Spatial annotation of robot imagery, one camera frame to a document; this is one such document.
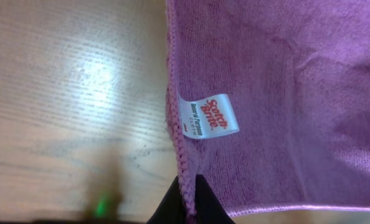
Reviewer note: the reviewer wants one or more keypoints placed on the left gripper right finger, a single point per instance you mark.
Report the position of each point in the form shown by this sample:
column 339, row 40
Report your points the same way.
column 209, row 210

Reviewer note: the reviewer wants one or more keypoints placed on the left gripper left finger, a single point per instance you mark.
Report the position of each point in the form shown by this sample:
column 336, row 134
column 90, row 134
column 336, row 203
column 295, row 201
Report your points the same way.
column 171, row 209

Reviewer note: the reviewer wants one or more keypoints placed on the purple microfiber cloth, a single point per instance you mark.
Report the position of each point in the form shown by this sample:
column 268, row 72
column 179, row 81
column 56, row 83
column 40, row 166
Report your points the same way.
column 269, row 100

